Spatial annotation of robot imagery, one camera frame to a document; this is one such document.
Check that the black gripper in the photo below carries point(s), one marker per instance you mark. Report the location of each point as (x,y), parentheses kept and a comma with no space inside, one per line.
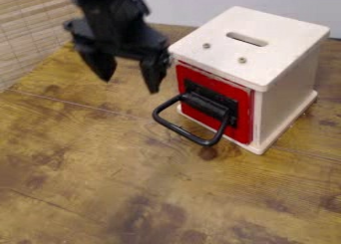
(112,30)

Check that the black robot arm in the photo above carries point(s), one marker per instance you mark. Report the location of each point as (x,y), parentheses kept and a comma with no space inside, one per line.
(114,31)

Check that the red wooden drawer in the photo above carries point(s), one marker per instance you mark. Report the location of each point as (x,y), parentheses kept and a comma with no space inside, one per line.
(230,89)

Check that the white wooden drawer cabinet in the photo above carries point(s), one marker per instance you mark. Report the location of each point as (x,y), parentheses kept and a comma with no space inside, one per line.
(257,58)

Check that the black metal drawer handle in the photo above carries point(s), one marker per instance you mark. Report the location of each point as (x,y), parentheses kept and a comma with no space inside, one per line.
(210,104)

